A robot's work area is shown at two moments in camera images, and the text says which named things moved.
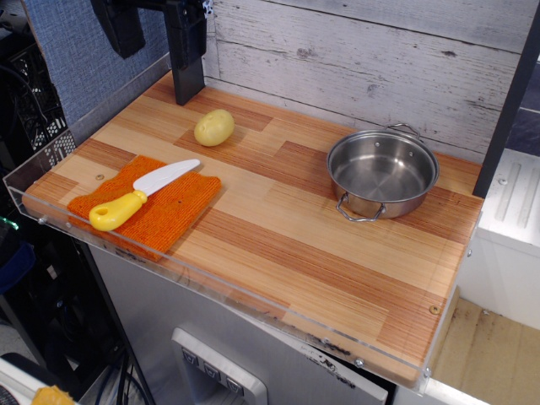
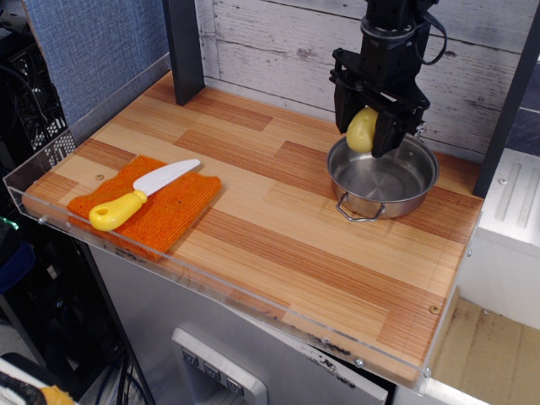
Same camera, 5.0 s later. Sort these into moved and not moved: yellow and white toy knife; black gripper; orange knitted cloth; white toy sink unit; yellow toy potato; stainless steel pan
Moved: yellow toy potato; black gripper
Not moved: orange knitted cloth; white toy sink unit; yellow and white toy knife; stainless steel pan
